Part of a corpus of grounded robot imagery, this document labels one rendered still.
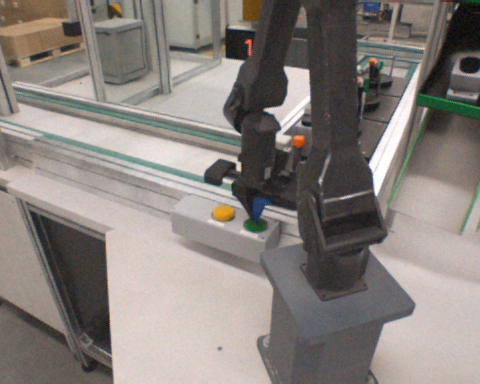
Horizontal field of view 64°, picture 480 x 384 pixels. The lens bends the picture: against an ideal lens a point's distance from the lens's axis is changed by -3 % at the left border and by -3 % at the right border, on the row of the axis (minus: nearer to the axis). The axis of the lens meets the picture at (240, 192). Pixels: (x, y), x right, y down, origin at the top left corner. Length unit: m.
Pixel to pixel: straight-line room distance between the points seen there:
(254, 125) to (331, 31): 0.24
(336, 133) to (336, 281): 0.17
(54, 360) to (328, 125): 1.61
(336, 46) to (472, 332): 0.56
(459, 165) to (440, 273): 0.22
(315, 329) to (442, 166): 0.45
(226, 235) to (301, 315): 0.32
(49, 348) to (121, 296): 1.14
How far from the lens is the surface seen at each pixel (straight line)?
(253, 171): 0.65
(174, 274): 0.80
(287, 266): 0.52
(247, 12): 0.95
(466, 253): 0.96
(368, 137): 1.10
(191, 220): 0.77
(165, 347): 0.69
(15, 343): 1.97
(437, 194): 0.79
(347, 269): 0.47
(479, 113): 0.69
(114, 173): 0.97
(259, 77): 0.57
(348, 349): 0.53
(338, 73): 0.42
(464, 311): 0.83
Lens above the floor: 1.42
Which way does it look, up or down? 33 degrees down
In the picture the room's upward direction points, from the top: straight up
